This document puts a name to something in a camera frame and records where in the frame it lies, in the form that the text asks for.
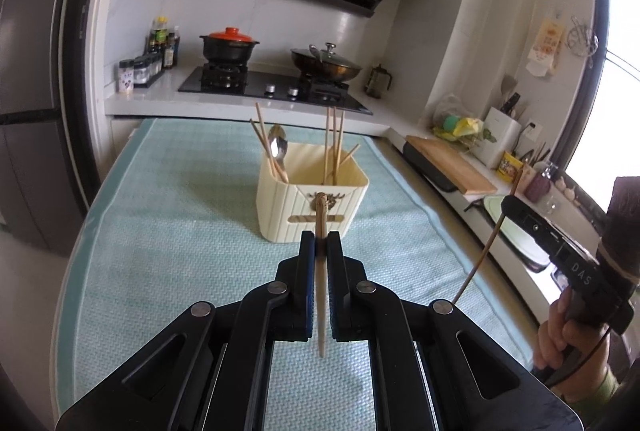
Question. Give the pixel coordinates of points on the yellow can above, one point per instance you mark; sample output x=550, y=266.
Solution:
x=510, y=167

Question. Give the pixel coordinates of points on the green sponge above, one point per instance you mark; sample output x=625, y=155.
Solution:
x=450, y=122

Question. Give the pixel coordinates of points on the grey refrigerator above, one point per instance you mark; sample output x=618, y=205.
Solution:
x=30, y=86

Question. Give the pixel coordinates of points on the hanging wall calendar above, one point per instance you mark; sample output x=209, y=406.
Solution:
x=547, y=46

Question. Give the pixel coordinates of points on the wooden chopstick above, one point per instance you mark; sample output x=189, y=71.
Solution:
x=339, y=146
x=350, y=155
x=322, y=336
x=272, y=143
x=264, y=151
x=333, y=146
x=481, y=256

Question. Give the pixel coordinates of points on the grey spatula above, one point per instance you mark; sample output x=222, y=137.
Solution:
x=509, y=86

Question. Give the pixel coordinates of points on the person's right hand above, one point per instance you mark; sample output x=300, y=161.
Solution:
x=555, y=341

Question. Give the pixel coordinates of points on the teal woven mat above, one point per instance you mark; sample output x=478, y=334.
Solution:
x=175, y=236

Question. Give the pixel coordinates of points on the mauve cup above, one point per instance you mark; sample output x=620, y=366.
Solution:
x=539, y=186

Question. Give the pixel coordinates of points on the small dark bottle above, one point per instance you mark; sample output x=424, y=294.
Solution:
x=176, y=43

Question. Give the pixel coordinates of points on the cream ribbed utensil holder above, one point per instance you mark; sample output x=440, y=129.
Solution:
x=280, y=211

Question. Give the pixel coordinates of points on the black clay pot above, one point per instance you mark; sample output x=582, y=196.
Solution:
x=227, y=52

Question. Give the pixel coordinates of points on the wooden cutting board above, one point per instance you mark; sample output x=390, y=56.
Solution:
x=450, y=161

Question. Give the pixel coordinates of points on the glass wok lid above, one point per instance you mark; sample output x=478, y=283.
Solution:
x=332, y=57

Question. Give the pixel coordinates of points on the dark metal wok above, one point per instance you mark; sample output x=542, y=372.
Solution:
x=330, y=72

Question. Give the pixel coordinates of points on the person's right forearm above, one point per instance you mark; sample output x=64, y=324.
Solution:
x=600, y=391

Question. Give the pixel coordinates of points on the orange pot lid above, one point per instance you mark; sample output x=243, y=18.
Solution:
x=231, y=35

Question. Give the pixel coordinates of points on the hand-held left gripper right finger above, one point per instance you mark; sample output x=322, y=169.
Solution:
x=334, y=261

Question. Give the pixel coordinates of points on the white utensil box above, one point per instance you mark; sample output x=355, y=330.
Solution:
x=495, y=136

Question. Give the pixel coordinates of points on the dark sauce bottle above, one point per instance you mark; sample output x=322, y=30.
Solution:
x=169, y=55

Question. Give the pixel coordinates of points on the white wall socket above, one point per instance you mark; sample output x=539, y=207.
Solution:
x=532, y=127

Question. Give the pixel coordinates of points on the yellow cap sauce bottle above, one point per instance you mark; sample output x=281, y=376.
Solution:
x=160, y=33

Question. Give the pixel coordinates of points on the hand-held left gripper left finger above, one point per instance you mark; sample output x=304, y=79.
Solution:
x=310, y=261

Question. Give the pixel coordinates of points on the black gas stove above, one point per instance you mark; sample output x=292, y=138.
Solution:
x=260, y=81

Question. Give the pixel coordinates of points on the pale green pan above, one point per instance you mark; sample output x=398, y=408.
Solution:
x=510, y=226

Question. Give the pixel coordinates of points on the metal spoon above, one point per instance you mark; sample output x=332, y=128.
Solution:
x=276, y=131
x=279, y=152

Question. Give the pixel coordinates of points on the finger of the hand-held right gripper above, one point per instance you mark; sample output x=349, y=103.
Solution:
x=525, y=216

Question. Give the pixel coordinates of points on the clear plastic bag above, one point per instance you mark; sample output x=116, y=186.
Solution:
x=450, y=106

